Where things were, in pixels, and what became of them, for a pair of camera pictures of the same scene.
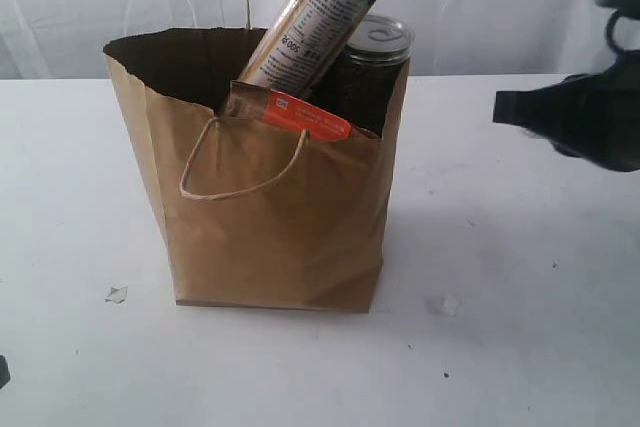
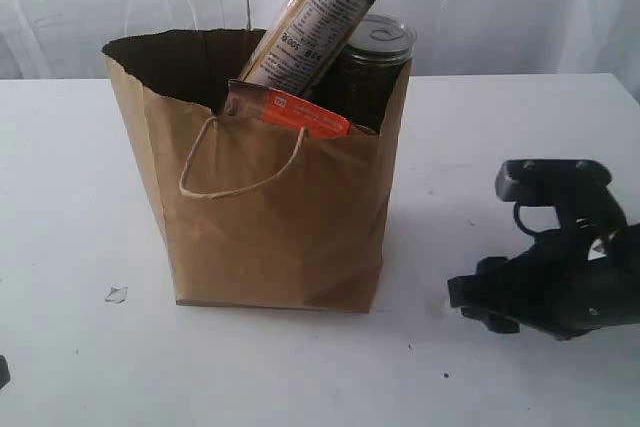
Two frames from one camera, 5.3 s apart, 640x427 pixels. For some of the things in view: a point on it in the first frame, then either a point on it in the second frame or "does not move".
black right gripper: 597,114 to 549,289
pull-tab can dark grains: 360,84 does not move
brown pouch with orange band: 262,103 does not move
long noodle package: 313,19 does not move
